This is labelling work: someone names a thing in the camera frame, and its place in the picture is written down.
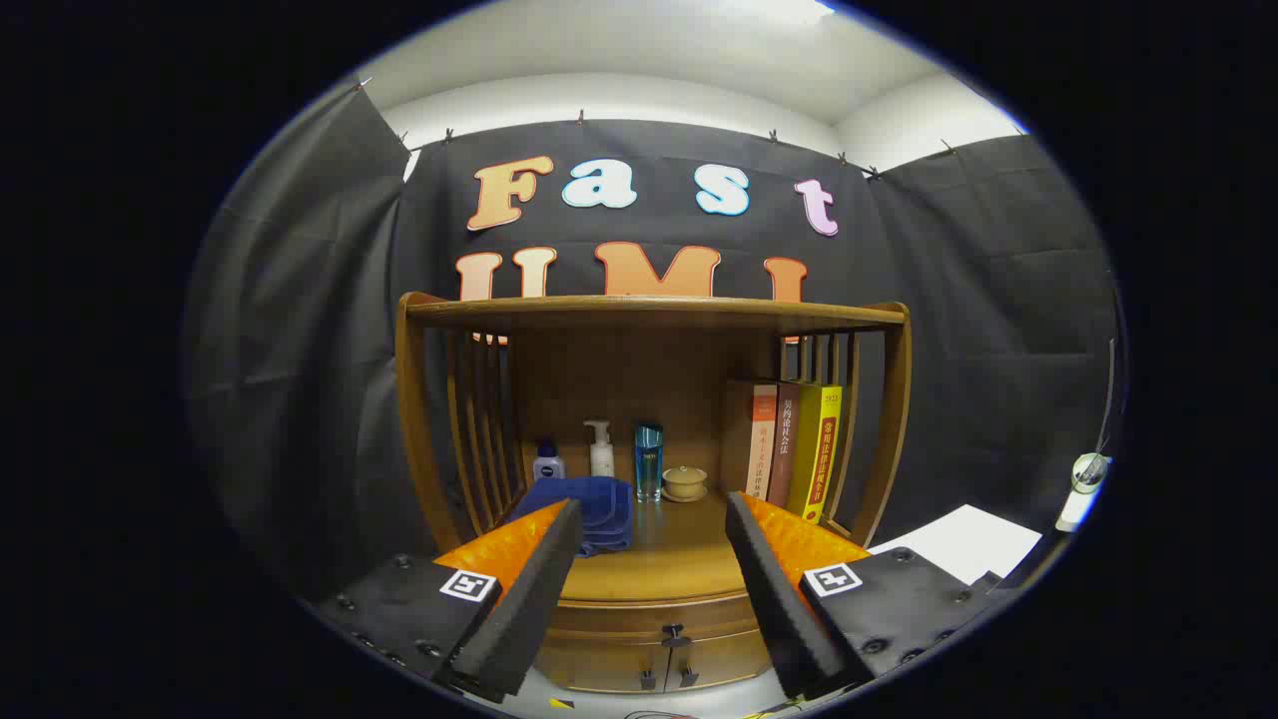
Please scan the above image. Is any wooden cabinet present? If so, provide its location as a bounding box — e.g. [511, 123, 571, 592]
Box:
[394, 292, 912, 695]

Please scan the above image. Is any beige book with orange label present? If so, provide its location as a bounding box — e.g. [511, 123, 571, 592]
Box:
[721, 379, 779, 502]

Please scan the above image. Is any brown book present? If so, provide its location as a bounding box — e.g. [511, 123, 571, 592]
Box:
[767, 382, 803, 508]

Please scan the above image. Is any blue glass bottle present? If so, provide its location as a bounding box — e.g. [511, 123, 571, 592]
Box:
[634, 422, 664, 503]

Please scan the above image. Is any yellow book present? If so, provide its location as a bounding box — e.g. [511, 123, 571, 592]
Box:
[787, 383, 844, 524]

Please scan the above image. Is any wooden cabinet door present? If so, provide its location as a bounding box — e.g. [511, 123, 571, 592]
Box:
[667, 629, 772, 690]
[534, 639, 668, 694]

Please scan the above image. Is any white pump bottle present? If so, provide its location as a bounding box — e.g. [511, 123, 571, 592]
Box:
[584, 419, 616, 478]

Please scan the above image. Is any white cylindrical device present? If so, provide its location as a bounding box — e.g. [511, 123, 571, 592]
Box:
[1056, 451, 1111, 532]

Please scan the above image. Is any blue folded towel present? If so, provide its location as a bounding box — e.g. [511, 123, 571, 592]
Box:
[509, 475, 634, 558]

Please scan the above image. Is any wooden countertop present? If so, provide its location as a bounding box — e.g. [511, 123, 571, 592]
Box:
[499, 489, 860, 605]

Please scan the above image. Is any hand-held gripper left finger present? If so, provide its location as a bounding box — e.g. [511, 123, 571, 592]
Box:
[318, 499, 583, 703]

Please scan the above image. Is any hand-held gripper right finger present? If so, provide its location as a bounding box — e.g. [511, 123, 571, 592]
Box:
[725, 491, 1004, 700]

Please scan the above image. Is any wooden drawer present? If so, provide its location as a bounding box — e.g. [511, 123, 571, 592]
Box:
[547, 589, 770, 642]

